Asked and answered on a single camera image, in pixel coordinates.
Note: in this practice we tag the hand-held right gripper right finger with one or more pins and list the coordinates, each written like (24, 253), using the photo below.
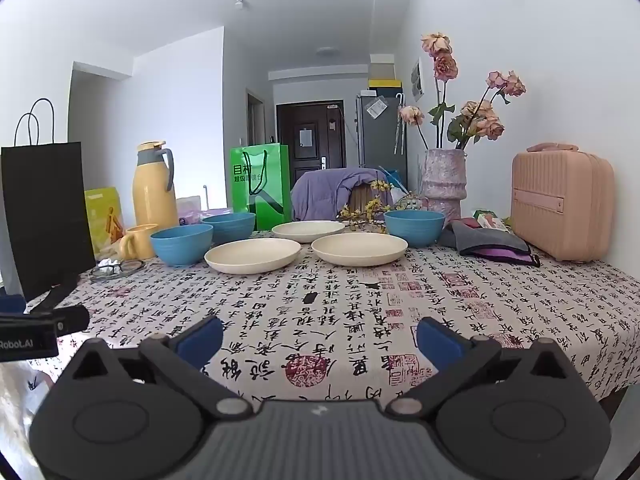
(437, 341)

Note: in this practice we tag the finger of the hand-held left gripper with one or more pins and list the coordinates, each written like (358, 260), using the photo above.
(70, 320)

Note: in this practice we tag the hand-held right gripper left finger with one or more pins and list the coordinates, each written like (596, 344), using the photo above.
(200, 341)

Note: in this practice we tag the blue bowl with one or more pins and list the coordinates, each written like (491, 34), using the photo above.
(414, 232)
(180, 250)
(232, 230)

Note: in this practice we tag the cream plate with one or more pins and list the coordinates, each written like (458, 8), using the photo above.
(252, 256)
(307, 230)
(359, 249)

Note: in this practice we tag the black glasses case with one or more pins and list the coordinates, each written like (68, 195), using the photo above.
(55, 294)

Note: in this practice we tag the crumpled white tissue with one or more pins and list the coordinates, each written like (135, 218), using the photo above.
(107, 261)

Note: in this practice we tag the clear-framed glasses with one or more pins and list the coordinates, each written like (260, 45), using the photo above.
(131, 266)

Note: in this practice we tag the yellow-green box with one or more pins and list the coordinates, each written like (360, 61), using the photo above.
(102, 220)

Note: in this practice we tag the yellow mug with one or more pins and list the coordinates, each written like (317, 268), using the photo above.
(142, 242)

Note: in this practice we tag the grey cloth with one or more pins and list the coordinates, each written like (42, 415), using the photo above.
(480, 239)

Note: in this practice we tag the purple pouch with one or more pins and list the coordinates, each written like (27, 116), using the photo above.
(510, 255)

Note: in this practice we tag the black paper bag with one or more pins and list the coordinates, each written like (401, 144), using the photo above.
(45, 210)

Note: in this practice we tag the purple tissue pack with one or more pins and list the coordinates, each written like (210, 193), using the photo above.
(192, 212)

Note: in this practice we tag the colourful snack packet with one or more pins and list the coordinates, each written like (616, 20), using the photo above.
(490, 220)

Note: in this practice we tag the yellow flower branch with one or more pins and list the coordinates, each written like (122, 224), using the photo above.
(367, 212)

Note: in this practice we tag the yellow thermos jug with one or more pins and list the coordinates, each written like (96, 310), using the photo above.
(152, 195)

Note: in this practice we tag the pink mottled vase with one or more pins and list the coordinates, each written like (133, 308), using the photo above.
(442, 185)

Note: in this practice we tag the wooden chair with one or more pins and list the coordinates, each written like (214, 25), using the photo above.
(362, 197)

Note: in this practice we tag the green paper bag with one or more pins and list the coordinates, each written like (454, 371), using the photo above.
(260, 185)

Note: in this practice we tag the pink hard case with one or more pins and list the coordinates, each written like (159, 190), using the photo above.
(560, 205)

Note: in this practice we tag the purple jacket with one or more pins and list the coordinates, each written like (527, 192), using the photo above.
(320, 192)

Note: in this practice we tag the grey refrigerator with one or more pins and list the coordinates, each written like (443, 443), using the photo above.
(377, 140)

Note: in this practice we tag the white folded umbrella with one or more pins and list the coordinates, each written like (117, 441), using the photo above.
(399, 125)

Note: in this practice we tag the interior side door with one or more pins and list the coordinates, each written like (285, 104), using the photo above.
(256, 120)

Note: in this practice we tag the dark brown entrance door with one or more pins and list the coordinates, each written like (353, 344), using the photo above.
(310, 135)

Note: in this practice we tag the yellow box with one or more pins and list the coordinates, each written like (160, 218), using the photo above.
(385, 83)

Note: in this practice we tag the bunch of dried roses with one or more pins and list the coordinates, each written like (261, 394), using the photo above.
(442, 67)

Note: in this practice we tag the round ceiling lamp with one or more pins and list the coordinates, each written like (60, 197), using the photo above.
(327, 51)

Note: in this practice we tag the white wall panel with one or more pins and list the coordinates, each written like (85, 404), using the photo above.
(417, 80)

